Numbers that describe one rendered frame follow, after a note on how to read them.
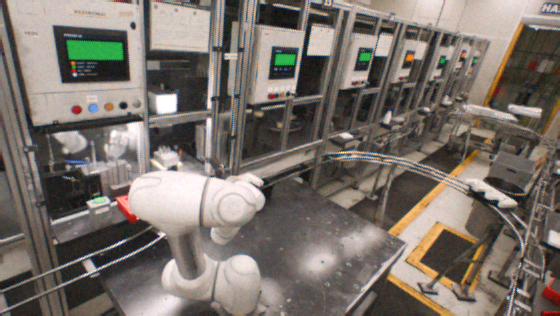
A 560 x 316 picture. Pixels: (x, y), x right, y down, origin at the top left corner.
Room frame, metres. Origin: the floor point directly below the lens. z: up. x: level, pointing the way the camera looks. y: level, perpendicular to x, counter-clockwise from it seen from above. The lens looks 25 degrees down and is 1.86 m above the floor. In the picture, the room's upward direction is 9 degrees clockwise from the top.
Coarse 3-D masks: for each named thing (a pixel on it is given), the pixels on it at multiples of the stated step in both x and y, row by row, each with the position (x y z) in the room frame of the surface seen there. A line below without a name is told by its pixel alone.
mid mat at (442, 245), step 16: (432, 240) 2.57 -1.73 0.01; (448, 240) 2.61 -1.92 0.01; (464, 240) 2.65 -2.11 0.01; (416, 256) 2.28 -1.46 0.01; (432, 256) 2.31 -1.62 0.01; (448, 256) 2.35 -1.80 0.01; (432, 272) 2.09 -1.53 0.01; (448, 272) 2.12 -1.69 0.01; (464, 272) 2.16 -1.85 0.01; (480, 272) 2.20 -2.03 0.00; (448, 288) 1.94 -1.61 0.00
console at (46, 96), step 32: (0, 0) 1.14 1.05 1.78; (32, 0) 1.06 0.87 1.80; (64, 0) 1.13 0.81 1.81; (96, 0) 1.21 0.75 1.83; (32, 32) 1.05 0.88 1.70; (64, 32) 1.11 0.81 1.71; (96, 32) 1.19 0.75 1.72; (128, 32) 1.29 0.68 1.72; (32, 64) 1.03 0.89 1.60; (64, 64) 1.10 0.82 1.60; (128, 64) 1.27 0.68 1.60; (32, 96) 1.02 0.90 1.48; (64, 96) 1.09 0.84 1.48; (96, 96) 1.18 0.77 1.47; (128, 96) 1.28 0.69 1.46
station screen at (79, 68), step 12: (72, 36) 1.12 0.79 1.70; (84, 36) 1.15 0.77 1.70; (96, 36) 1.18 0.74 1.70; (108, 36) 1.21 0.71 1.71; (120, 36) 1.24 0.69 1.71; (72, 60) 1.11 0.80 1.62; (84, 60) 1.14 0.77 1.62; (96, 60) 1.17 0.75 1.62; (108, 60) 1.20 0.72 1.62; (120, 60) 1.24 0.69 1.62; (72, 72) 1.10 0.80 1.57; (84, 72) 1.13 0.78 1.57; (96, 72) 1.17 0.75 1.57; (108, 72) 1.20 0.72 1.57; (120, 72) 1.24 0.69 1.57
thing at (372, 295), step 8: (400, 256) 1.53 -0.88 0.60; (384, 272) 1.34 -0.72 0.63; (384, 280) 1.52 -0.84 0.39; (104, 288) 0.98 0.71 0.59; (376, 288) 1.54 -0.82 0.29; (112, 296) 0.92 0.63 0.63; (368, 296) 1.50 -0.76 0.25; (376, 296) 1.51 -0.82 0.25; (360, 304) 1.42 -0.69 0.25; (368, 304) 1.43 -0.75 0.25; (376, 304) 1.54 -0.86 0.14; (120, 312) 0.86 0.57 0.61; (352, 312) 1.06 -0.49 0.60; (360, 312) 1.36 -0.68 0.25; (368, 312) 1.54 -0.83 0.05
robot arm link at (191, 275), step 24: (144, 192) 0.61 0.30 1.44; (168, 192) 0.61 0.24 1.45; (192, 192) 0.62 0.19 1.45; (144, 216) 0.59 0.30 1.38; (168, 216) 0.59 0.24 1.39; (192, 216) 0.59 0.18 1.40; (168, 240) 0.70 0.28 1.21; (192, 240) 0.70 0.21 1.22; (168, 264) 0.90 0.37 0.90; (192, 264) 0.76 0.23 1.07; (216, 264) 0.93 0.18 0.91; (168, 288) 0.83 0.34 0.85; (192, 288) 0.80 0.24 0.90
